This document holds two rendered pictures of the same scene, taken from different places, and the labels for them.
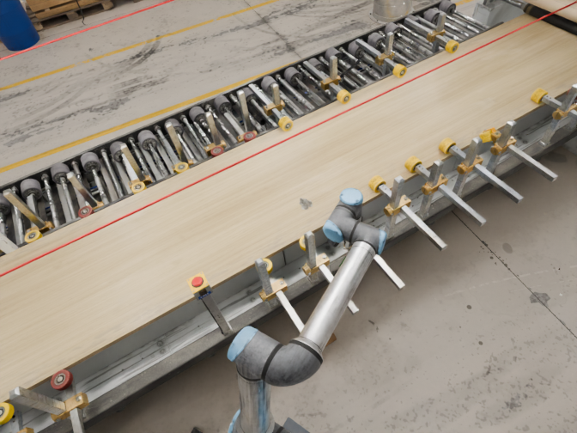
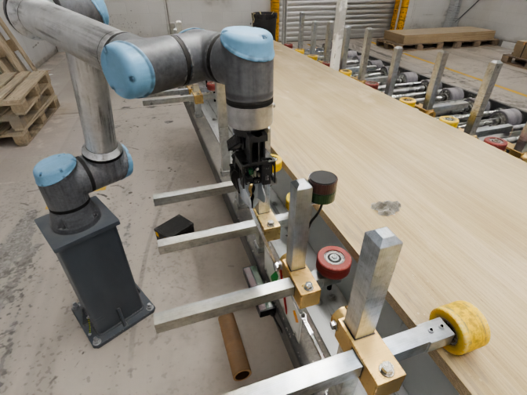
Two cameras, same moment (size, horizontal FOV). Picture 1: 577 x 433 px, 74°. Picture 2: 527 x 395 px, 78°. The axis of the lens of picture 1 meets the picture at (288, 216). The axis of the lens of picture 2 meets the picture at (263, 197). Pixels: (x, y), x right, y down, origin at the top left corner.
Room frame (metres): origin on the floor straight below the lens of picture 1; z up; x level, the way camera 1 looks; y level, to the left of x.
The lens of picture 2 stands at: (1.01, -0.87, 1.46)
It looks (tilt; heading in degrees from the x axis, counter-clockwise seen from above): 35 degrees down; 95
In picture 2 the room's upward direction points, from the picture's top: straight up
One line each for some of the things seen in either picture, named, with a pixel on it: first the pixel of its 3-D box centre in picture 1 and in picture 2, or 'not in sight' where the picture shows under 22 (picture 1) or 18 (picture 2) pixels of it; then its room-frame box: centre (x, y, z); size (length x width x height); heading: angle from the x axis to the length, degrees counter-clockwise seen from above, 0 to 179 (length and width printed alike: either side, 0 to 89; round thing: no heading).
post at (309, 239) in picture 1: (311, 260); (262, 200); (0.94, -0.08, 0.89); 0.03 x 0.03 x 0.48; 23
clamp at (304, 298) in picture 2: not in sight; (299, 277); (1.05, -0.33, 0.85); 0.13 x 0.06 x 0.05; 113
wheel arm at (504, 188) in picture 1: (481, 170); not in sight; (1.30, -1.06, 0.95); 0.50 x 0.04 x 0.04; 23
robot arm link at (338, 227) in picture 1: (341, 225); (203, 56); (0.84, -0.19, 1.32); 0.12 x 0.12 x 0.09; 52
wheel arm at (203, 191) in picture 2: (286, 304); (217, 189); (0.77, 0.08, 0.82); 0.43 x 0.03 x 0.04; 23
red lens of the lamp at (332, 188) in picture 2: not in sight; (322, 182); (1.09, -0.29, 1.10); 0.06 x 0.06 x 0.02
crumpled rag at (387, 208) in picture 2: (305, 202); (387, 205); (1.30, -0.10, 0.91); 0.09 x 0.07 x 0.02; 17
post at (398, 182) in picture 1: (393, 209); (355, 338); (1.14, -0.54, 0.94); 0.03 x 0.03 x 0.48; 23
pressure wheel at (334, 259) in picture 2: not in sight; (332, 272); (1.13, -0.31, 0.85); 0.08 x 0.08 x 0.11
